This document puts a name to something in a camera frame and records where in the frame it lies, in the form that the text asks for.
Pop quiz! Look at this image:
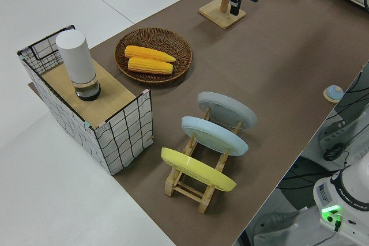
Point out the gray plate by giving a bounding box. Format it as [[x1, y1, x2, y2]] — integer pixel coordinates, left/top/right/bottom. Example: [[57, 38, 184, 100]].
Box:
[[197, 91, 258, 130]]

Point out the light blue plate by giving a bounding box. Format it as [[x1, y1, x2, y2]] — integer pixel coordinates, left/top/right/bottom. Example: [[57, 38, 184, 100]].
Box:
[[180, 116, 249, 157]]

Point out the yellow plate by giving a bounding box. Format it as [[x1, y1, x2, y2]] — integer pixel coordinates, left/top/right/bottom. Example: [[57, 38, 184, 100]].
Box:
[[160, 147, 238, 192]]

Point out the low wooden plate rack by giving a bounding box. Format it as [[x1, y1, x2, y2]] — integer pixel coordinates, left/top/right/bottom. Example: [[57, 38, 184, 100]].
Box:
[[164, 107, 243, 215]]

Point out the brown wicker basket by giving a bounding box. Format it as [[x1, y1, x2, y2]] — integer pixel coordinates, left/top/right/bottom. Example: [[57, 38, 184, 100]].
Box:
[[114, 27, 193, 86]]

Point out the yellow corn cob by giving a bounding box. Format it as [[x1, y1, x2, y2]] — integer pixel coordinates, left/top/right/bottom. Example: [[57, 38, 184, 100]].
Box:
[[124, 45, 177, 63], [127, 56, 174, 75]]

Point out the wooden board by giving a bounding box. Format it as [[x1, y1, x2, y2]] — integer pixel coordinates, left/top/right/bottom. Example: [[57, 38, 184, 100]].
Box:
[[41, 60, 136, 123]]

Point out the white cylindrical bottle clear base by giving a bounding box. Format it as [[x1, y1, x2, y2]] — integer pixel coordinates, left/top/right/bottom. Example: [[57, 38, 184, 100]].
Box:
[[55, 29, 102, 102]]

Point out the grid-patterned fabric wire box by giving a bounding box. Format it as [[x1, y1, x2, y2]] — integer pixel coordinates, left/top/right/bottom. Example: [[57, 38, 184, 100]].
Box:
[[16, 24, 155, 176]]

